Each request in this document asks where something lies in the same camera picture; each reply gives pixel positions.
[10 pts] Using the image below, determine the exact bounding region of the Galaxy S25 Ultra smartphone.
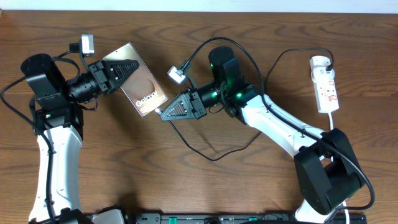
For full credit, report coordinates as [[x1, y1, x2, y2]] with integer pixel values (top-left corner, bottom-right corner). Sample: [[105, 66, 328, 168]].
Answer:
[[103, 43, 169, 117]]

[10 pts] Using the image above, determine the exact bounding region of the black USB charging cable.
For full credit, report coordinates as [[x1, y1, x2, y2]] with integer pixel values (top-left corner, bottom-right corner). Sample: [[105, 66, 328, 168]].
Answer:
[[154, 47, 335, 162]]

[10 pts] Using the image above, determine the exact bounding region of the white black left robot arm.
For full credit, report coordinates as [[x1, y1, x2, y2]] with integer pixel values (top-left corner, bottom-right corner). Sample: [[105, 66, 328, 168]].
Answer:
[[21, 54, 139, 223]]

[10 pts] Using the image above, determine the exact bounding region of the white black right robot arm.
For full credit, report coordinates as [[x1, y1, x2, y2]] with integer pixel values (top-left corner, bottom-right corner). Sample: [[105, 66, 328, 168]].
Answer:
[[156, 46, 368, 223]]

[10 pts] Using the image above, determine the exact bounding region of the white USB charger plug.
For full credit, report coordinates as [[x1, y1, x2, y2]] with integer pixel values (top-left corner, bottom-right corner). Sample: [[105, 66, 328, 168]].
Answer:
[[311, 66, 335, 83]]

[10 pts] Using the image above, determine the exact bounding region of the white power strip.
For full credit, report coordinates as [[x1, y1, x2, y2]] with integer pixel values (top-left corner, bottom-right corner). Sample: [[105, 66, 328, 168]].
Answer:
[[310, 55, 339, 114]]

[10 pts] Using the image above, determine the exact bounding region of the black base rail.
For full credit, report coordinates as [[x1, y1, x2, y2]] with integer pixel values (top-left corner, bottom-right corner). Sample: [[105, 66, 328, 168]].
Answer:
[[128, 212, 368, 224]]

